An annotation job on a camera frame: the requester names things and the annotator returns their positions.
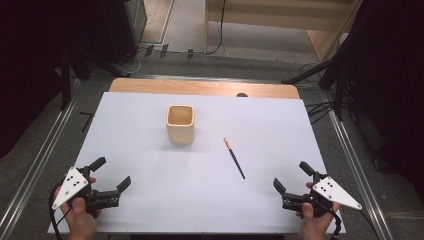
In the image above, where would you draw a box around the white table cover sheet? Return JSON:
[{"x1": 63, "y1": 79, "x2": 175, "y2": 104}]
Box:
[{"x1": 47, "y1": 91, "x2": 347, "y2": 235}]

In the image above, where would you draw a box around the beige square pen holder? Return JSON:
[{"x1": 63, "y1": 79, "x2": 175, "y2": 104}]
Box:
[{"x1": 165, "y1": 104, "x2": 196, "y2": 146}]

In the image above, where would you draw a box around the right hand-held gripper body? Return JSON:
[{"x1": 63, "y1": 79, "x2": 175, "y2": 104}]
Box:
[{"x1": 281, "y1": 171, "x2": 363, "y2": 220}]

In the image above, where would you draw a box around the black angled hex key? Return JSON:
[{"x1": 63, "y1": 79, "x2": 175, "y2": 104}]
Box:
[{"x1": 79, "y1": 111, "x2": 96, "y2": 133}]

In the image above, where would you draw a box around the black pen with orange end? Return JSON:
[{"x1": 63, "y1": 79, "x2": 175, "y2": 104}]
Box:
[{"x1": 223, "y1": 137, "x2": 247, "y2": 181}]

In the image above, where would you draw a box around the black curtain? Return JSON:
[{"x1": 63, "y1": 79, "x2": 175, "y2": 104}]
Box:
[
  {"x1": 0, "y1": 0, "x2": 116, "y2": 160},
  {"x1": 341, "y1": 0, "x2": 424, "y2": 204}
]

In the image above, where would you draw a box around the dark grey cabinet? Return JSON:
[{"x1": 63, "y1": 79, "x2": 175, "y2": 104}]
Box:
[{"x1": 99, "y1": 0, "x2": 148, "y2": 66}]

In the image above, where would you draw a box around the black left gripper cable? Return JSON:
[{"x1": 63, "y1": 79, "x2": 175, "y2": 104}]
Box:
[{"x1": 48, "y1": 180, "x2": 73, "y2": 240}]

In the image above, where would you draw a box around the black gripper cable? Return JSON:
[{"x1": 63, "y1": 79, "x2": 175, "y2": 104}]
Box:
[
  {"x1": 320, "y1": 199, "x2": 344, "y2": 240},
  {"x1": 48, "y1": 180, "x2": 73, "y2": 240}
]

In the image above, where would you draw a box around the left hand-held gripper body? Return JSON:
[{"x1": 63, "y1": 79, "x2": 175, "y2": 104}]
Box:
[{"x1": 51, "y1": 165, "x2": 122, "y2": 218}]

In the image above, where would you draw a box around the person's right hand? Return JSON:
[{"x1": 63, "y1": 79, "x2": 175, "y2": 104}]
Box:
[{"x1": 295, "y1": 181, "x2": 342, "y2": 240}]

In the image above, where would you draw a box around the black metal stand with brace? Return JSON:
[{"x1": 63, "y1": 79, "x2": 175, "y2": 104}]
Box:
[{"x1": 280, "y1": 55, "x2": 349, "y2": 122}]

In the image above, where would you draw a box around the aluminium floor rail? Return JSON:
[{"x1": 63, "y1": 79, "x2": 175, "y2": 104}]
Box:
[
  {"x1": 0, "y1": 79, "x2": 82, "y2": 240},
  {"x1": 320, "y1": 91, "x2": 395, "y2": 240}
]

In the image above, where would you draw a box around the person's left hand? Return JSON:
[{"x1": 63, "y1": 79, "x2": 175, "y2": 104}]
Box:
[{"x1": 54, "y1": 177, "x2": 102, "y2": 240}]

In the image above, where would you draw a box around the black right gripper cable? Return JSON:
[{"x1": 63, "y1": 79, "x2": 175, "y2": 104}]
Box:
[{"x1": 320, "y1": 199, "x2": 344, "y2": 240}]

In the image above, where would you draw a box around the light wooden shelf unit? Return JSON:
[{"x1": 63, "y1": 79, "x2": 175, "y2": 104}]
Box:
[{"x1": 203, "y1": 0, "x2": 365, "y2": 64}]

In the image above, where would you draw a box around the black hanging cable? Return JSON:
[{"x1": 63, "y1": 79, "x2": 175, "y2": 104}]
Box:
[{"x1": 205, "y1": 0, "x2": 227, "y2": 56}]

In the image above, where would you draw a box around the bundle of black cables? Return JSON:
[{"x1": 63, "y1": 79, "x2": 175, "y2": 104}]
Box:
[{"x1": 303, "y1": 100, "x2": 336, "y2": 126}]

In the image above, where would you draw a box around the white floor cable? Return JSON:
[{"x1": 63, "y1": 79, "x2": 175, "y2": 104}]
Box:
[{"x1": 114, "y1": 49, "x2": 148, "y2": 76}]

